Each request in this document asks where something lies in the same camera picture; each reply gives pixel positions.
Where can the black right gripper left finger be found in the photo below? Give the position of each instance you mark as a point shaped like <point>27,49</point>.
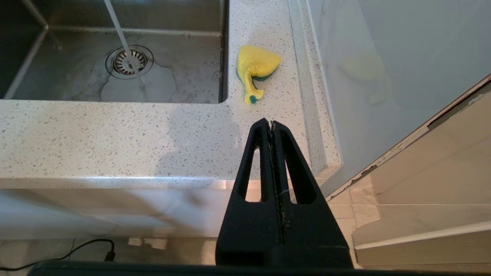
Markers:
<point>249,234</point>

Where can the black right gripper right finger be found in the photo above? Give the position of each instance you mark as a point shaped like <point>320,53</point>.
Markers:
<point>310,237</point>

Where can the yellow sponge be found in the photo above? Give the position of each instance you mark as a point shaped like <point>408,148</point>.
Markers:
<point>257,61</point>

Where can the stainless steel sink basin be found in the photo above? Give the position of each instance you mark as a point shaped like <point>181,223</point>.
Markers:
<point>184,69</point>

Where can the round metal drain strainer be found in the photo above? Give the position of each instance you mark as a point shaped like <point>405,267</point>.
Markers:
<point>128,62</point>

